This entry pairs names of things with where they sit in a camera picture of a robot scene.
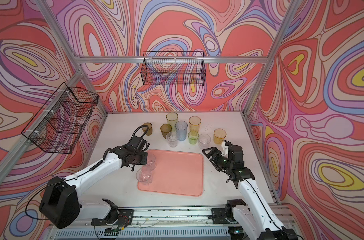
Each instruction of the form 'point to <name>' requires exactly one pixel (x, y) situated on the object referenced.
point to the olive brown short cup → (165, 128)
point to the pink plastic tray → (179, 173)
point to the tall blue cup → (181, 127)
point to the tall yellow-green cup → (172, 117)
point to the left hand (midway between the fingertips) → (146, 157)
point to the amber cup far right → (219, 135)
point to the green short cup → (193, 136)
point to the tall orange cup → (194, 122)
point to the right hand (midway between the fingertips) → (206, 157)
